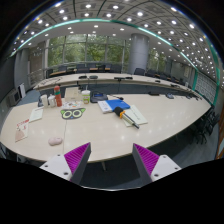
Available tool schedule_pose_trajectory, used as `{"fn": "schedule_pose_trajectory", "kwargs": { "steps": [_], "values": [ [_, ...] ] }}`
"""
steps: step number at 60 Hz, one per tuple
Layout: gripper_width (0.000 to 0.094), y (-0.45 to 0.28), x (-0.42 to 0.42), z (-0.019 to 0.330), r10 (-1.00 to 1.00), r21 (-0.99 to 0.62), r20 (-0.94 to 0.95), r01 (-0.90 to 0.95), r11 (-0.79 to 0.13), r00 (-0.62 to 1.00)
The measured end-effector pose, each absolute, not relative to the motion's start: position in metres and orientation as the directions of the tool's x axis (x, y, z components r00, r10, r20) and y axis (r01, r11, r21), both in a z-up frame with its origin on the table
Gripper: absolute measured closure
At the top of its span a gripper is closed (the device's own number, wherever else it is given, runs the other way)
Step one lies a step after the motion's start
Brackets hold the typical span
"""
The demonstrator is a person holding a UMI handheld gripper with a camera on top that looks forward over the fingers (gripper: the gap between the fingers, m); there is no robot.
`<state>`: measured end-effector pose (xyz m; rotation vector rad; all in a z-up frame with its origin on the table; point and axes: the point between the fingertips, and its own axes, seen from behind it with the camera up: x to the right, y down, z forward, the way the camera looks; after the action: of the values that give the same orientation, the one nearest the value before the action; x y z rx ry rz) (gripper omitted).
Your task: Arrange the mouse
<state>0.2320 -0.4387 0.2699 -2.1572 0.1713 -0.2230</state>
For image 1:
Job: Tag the red white booklet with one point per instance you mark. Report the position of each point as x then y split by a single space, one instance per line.
21 130

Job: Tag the white book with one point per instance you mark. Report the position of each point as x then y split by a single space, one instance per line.
105 107

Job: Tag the white cup right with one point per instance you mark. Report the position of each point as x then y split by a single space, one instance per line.
52 101

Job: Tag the orange black handheld tool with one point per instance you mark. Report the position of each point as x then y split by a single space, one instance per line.
122 115

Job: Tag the black desk phone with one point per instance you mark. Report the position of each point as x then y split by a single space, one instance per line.
97 96

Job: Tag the green label white container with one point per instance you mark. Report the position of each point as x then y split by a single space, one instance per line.
86 96

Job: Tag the blue folder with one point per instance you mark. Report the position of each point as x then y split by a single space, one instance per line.
117 103

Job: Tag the grey round pillar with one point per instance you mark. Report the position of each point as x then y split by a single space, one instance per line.
138 55

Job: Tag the owl face mouse pad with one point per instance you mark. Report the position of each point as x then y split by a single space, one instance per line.
69 114

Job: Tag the pale green paper pad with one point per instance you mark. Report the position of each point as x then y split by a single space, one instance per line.
136 115

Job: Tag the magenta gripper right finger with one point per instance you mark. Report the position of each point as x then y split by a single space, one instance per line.
151 166

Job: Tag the white cup left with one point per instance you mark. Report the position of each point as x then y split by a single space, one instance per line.
44 100

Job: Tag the far curved conference table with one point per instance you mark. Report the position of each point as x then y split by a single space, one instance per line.
112 84

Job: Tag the white paper sheet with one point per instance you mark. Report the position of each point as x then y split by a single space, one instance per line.
36 114

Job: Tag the white cup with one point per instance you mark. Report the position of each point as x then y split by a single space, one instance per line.
52 101
44 100

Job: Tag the cardboard box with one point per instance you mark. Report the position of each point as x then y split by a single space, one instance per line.
72 94

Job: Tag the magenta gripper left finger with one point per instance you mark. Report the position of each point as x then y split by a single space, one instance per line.
69 166

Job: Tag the pink computer mouse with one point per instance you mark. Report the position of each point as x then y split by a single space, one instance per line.
55 141

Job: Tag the orange red bottle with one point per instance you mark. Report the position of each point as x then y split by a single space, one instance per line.
57 94

